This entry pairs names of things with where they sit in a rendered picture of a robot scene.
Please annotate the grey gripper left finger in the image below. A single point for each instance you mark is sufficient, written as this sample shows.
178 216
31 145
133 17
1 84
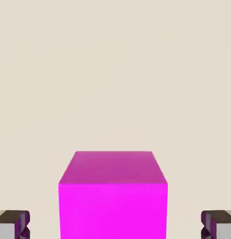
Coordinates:
8 224

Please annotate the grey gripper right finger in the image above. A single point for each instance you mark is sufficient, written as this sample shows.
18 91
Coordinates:
222 224

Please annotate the small magenta cube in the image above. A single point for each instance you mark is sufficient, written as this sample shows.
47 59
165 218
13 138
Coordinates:
112 201

